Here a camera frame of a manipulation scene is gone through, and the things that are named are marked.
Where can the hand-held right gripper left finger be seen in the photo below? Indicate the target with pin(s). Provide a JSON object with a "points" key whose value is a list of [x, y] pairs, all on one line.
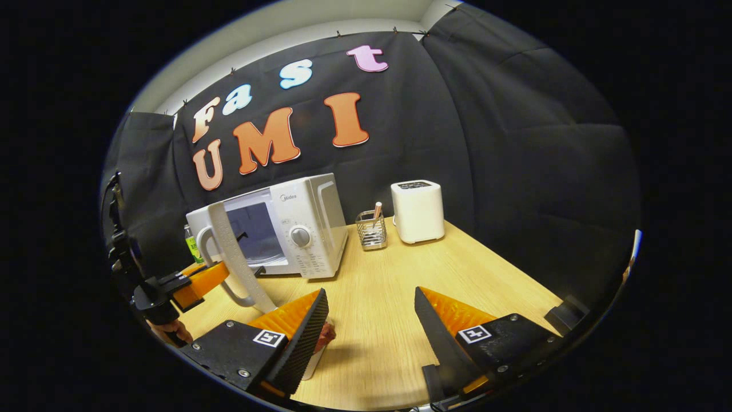
{"points": [[306, 337]]}

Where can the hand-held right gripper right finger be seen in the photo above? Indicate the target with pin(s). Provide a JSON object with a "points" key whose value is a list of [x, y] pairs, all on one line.
{"points": [[434, 337]]}

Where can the pink stick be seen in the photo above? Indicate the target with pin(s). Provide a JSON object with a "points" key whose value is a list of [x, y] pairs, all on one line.
{"points": [[377, 210]]}

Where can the white toaster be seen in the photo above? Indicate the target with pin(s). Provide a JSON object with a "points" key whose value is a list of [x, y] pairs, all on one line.
{"points": [[417, 214]]}

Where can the brown braised meat piece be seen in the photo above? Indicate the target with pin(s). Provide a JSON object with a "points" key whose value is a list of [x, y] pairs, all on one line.
{"points": [[327, 335]]}

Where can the white microwave oven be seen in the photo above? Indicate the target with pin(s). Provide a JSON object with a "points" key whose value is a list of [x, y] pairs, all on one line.
{"points": [[320, 229]]}

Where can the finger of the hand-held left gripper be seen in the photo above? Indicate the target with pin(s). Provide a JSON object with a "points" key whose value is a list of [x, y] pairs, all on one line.
{"points": [[203, 283]]}

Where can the green plastic bottle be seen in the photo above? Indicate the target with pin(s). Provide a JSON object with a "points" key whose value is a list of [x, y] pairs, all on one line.
{"points": [[193, 246]]}

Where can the white slatted tray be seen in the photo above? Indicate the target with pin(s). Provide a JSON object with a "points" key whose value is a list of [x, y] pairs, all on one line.
{"points": [[314, 363]]}

